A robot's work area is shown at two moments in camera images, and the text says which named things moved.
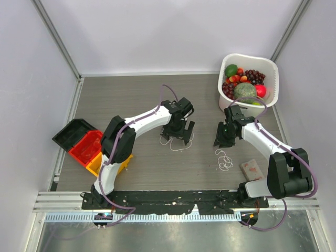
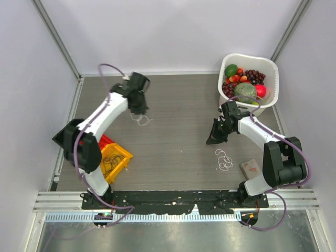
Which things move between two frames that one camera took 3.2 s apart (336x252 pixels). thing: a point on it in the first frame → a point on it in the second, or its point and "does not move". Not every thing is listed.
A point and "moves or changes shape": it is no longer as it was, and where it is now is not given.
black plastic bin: x=75 y=129 does not move
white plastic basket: x=269 y=67 does not move
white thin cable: x=224 y=162 does not move
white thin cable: x=170 y=141 moves or changes shape
